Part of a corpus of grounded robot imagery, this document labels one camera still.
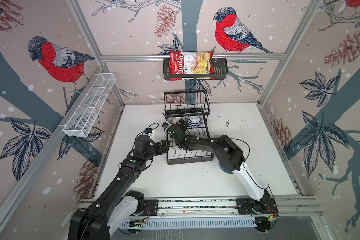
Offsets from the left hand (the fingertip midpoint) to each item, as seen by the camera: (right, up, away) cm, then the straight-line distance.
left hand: (164, 143), depth 80 cm
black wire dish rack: (+17, +21, +34) cm, 44 cm away
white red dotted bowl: (+5, +12, +20) cm, 24 cm away
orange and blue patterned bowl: (+18, +11, +21) cm, 29 cm away
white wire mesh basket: (-39, +13, -9) cm, 42 cm away
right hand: (+6, +7, +20) cm, 22 cm away
